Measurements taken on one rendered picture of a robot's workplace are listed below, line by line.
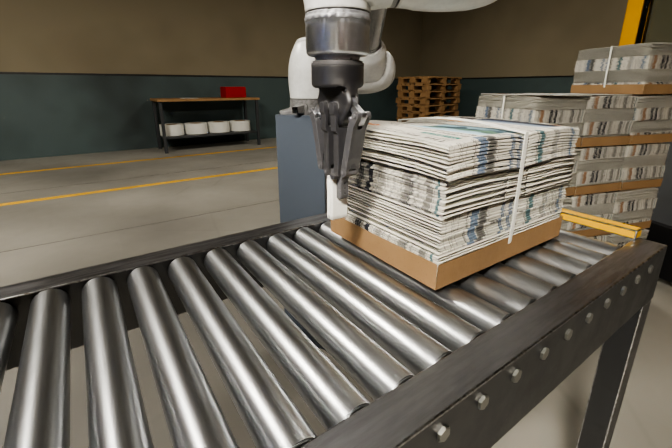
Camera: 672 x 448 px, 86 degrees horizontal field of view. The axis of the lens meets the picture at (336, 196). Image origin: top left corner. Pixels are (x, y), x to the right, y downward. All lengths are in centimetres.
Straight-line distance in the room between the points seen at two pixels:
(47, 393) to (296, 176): 108
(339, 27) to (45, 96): 713
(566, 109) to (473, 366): 155
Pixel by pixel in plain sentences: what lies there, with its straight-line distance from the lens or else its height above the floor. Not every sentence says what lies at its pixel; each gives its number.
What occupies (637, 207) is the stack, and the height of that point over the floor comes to 51.
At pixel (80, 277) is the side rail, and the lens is 74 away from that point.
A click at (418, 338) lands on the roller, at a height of 80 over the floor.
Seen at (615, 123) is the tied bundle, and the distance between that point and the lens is 213.
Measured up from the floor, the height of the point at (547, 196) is 90.
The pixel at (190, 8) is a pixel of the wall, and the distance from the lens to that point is 790.
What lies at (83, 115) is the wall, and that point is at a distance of 752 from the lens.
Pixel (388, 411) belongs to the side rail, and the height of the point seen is 80.
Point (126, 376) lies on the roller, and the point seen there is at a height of 80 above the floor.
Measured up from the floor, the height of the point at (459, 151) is 102.
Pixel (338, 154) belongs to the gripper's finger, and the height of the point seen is 101.
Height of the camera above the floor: 110
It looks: 17 degrees down
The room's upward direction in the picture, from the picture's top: straight up
